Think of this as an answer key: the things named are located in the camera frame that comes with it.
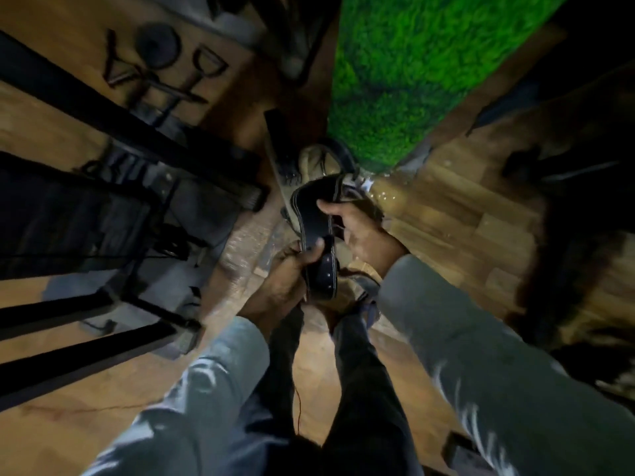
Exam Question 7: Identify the person's leg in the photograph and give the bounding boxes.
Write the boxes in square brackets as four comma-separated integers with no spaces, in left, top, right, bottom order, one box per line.
[321,310,423,476]
[245,303,328,476]

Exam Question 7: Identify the person's left hand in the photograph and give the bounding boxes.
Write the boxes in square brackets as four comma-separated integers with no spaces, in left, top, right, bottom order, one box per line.
[238,237,328,338]

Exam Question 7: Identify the person's right forearm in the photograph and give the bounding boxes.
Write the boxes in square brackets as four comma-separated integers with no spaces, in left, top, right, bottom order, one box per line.
[378,255,635,476]

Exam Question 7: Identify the black leather lifting belt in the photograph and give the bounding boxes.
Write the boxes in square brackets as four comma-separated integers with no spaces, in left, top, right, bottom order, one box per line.
[289,174,349,303]

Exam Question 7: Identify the black triangle cable handle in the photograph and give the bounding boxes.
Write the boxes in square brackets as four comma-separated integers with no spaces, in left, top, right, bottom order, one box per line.
[102,28,146,88]

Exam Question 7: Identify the person's right leg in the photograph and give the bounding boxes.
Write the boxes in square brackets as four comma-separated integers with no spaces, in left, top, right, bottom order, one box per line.
[321,310,423,476]

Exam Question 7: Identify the person's left forearm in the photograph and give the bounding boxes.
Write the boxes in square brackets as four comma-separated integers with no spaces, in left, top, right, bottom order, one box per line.
[82,316,272,476]

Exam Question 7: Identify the green artificial grass panel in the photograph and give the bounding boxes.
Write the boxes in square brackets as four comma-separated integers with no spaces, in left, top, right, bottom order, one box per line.
[326,0,572,173]

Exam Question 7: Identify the black straight bar attachment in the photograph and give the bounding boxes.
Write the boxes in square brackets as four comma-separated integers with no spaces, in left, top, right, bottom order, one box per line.
[147,74,209,105]

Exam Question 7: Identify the person's left leg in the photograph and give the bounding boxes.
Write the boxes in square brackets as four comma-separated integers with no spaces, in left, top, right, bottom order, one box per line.
[245,303,328,476]

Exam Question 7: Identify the person's right hand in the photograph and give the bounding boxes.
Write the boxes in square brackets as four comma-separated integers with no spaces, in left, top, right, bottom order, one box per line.
[317,199,410,279]

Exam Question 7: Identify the thin brown cable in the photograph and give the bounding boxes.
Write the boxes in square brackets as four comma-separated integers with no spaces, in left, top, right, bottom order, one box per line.
[292,381,303,438]

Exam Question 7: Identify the black stirrup cable handle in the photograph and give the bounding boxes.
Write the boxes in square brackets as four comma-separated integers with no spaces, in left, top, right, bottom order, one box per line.
[190,44,230,81]

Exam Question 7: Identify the person's right shoe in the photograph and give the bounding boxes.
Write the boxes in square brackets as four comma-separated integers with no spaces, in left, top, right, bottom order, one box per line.
[342,272,384,329]

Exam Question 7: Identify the black gym machine frame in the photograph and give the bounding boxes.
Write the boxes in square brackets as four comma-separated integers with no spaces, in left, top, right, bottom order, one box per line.
[0,29,272,413]

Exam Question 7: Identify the black round weight plate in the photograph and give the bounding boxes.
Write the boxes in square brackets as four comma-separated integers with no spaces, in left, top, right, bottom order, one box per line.
[136,23,182,70]

